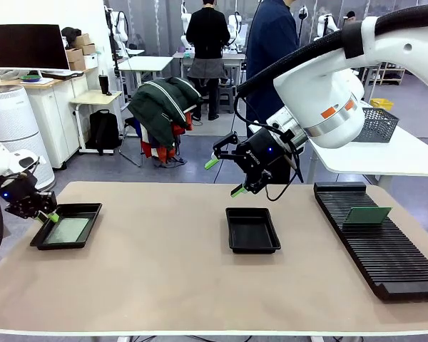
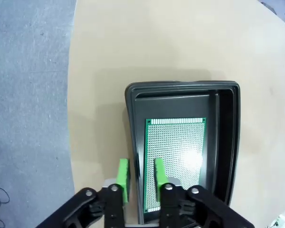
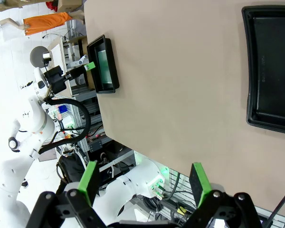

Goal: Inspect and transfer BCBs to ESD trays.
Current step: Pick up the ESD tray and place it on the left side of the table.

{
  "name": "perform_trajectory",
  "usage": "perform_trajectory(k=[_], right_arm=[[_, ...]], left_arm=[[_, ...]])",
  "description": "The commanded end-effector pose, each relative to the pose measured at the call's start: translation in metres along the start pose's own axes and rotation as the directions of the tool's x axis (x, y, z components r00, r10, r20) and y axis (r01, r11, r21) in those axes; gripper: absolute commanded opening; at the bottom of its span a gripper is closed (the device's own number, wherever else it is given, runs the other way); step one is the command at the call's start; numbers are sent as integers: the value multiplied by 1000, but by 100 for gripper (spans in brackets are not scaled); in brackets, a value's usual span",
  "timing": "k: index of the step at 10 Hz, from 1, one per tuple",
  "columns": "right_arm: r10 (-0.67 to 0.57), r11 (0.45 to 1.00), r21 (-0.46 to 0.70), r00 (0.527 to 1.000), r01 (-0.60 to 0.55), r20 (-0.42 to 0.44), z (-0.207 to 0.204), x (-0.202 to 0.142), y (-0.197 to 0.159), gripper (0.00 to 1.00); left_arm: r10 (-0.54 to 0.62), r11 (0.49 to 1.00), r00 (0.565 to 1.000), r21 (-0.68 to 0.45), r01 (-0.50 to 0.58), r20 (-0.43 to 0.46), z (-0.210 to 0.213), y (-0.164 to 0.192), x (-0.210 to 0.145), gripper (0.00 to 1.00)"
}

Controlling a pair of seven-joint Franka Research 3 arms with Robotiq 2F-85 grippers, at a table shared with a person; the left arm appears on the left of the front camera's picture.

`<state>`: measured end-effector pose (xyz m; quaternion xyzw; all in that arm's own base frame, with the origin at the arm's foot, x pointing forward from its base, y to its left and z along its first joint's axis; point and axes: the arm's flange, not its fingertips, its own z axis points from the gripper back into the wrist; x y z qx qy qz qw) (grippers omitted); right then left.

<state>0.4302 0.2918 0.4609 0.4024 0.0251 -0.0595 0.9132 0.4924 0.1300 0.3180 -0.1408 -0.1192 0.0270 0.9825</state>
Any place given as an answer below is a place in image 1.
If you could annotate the black backpack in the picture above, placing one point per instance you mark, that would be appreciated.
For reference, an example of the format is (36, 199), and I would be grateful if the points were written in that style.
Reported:
(105, 130)

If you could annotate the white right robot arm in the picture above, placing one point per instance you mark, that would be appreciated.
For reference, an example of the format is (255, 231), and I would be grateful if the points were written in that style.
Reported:
(324, 89)

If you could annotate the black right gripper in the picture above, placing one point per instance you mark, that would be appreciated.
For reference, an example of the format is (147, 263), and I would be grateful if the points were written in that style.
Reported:
(262, 153)

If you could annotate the gray metal stool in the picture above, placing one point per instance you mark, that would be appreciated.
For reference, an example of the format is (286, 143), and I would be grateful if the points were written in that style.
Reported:
(226, 96)

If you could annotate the white office desk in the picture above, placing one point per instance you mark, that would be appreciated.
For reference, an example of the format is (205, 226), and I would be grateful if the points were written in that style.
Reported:
(146, 64)

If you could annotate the white cylindrical air purifier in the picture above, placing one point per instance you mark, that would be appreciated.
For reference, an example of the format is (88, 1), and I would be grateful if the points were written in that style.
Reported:
(10, 121)

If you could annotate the white cabinet with wood top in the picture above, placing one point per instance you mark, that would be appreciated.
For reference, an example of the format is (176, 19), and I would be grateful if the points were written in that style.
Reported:
(57, 114)

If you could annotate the black knit hat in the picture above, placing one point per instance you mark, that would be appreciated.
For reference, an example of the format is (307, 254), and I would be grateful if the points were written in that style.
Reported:
(70, 33)

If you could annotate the green bowl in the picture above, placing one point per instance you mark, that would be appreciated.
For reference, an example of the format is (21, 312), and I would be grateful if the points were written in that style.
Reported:
(31, 78)

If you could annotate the black slotted board rack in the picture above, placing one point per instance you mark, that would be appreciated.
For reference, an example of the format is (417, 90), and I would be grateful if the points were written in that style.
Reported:
(378, 256)

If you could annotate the black tumbler with straw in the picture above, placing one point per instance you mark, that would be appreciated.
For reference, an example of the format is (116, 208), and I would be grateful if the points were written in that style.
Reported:
(103, 85)

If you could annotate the person in navy coat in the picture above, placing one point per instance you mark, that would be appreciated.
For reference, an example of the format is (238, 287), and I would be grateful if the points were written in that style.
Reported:
(267, 42)

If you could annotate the green perforated circuit board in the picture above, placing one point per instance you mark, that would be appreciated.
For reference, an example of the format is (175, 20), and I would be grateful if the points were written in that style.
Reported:
(367, 215)

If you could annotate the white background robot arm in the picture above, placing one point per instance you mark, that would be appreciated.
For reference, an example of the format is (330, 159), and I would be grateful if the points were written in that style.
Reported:
(326, 25)
(235, 28)
(185, 21)
(120, 28)

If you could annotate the light wood shelf rack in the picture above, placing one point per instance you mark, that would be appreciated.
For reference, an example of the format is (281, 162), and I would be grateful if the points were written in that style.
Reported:
(392, 73)

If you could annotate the small wood top side table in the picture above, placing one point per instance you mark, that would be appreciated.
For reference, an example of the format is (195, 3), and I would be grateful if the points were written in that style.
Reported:
(96, 97)

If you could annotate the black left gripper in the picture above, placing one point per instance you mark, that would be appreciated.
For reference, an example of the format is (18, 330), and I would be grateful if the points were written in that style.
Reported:
(21, 197)

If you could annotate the white carton box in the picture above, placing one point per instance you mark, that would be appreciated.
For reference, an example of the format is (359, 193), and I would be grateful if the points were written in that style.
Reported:
(91, 61)

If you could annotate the black plastic ESD tray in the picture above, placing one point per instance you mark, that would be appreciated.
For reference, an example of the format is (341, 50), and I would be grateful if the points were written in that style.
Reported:
(82, 211)
(251, 235)

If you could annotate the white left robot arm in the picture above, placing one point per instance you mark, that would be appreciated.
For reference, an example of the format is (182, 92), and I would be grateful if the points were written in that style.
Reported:
(0, 160)

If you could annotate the brown cardboard box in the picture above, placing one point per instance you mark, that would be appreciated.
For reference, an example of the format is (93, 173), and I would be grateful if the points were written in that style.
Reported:
(74, 55)
(88, 49)
(77, 65)
(82, 40)

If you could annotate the gray mesh basket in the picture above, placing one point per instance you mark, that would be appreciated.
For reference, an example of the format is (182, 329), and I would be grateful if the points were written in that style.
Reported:
(378, 124)

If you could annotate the person in black sweater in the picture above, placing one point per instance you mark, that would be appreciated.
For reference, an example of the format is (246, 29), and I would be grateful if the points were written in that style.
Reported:
(207, 35)

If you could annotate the metal frame chair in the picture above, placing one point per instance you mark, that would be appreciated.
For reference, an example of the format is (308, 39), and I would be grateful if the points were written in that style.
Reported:
(126, 142)

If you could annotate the white rounded table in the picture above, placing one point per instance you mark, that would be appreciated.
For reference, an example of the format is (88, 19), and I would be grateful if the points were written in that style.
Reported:
(378, 156)

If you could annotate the red orange garment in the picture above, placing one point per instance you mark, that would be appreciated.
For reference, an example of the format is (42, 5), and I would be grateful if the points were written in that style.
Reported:
(160, 151)

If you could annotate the yellow plastic bin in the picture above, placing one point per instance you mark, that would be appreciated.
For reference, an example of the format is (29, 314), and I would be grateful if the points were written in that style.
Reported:
(381, 104)

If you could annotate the dark green padded jacket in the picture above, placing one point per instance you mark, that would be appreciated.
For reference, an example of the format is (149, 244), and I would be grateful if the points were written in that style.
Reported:
(160, 103)

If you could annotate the black computer monitor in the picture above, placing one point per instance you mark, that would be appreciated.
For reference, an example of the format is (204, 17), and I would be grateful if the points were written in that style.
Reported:
(26, 46)

